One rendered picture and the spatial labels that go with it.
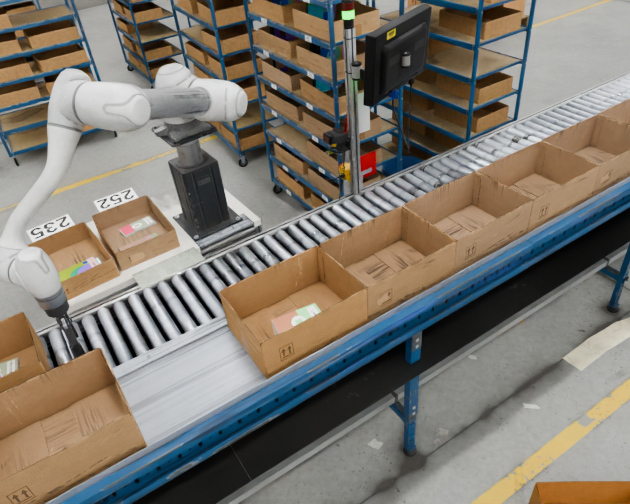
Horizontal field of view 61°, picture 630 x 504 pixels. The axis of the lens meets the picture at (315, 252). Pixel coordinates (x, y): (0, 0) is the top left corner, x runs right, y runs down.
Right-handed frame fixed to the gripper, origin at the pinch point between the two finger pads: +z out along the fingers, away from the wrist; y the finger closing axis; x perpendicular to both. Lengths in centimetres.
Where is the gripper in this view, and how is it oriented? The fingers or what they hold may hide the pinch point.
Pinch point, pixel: (76, 343)
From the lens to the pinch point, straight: 211.9
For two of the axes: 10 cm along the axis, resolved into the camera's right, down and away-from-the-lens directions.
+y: -5.4, -4.9, 6.9
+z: 0.9, 7.8, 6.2
